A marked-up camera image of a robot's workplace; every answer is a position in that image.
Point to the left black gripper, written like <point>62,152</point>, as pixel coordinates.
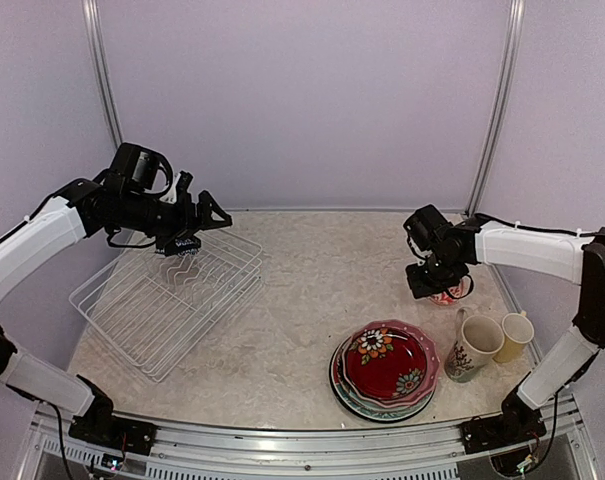
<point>187,225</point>

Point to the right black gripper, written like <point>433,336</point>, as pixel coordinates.
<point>420,289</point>

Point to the blue white patterned bowl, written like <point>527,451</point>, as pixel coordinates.
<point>180,247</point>

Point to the white red patterned cup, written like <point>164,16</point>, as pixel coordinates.
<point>453,294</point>

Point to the floral green mug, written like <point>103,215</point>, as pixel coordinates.
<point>478,339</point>

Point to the yellow ceramic mug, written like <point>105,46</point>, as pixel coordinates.
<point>518,332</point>

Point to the red teal patterned plate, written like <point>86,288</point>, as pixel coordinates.
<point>382,412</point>

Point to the light green flower plate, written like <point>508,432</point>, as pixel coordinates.
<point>422,397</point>

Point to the black rimmed plate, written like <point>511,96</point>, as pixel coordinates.
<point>342,400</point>

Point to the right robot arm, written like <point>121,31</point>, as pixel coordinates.
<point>444,253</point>

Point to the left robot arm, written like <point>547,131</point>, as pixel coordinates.
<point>139,192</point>

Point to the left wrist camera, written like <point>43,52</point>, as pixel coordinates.
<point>179,187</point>

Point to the white wire dish rack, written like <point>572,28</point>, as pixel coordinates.
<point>151,310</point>

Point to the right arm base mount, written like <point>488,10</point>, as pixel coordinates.
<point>502,430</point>

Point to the front aluminium rail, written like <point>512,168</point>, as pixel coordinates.
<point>181,450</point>

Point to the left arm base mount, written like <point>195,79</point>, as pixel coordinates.
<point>117,432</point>

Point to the left aluminium frame post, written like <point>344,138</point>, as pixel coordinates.
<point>91,14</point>

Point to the aluminium frame post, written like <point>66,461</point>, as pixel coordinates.
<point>91,14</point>
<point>499,105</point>

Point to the right aluminium frame post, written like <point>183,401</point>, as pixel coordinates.
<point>499,105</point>

